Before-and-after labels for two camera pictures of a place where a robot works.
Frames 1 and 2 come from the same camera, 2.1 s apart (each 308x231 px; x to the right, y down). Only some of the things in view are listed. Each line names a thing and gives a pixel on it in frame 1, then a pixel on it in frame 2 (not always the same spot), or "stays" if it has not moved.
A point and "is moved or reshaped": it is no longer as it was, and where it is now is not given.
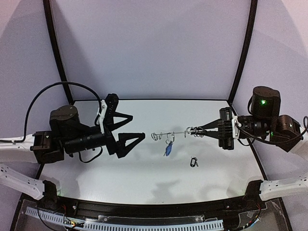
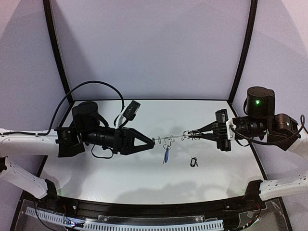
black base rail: [85, 206] stays
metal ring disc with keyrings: [196, 131] is moved or reshaped
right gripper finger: [212, 124] stays
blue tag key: [169, 147] → [166, 156]
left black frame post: [49, 22] stays
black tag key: [193, 162] stays
